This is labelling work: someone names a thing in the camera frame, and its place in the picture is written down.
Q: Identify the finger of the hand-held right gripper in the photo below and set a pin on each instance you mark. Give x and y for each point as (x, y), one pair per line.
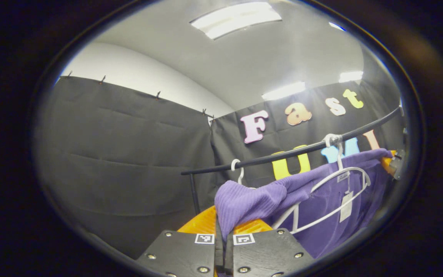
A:
(387, 163)

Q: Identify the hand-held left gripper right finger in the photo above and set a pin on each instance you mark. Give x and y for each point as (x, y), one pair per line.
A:
(267, 254)

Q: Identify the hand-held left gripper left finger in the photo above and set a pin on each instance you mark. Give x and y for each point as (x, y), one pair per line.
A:
(190, 252)

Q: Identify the white clothes hanger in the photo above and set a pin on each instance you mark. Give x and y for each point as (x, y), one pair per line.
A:
(295, 219)
(241, 177)

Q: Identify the black metal clothes rack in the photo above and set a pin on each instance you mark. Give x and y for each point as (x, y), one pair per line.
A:
(290, 152)

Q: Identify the grey paper hang tag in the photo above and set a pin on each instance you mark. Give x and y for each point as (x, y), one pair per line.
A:
(346, 207)

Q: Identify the black backdrop cloth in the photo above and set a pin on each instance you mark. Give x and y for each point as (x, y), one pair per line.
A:
(121, 154)

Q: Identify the small ceiling light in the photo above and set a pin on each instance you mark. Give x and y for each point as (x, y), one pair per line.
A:
(337, 26)

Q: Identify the large ceiling light panel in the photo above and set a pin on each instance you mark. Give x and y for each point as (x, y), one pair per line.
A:
(237, 19)

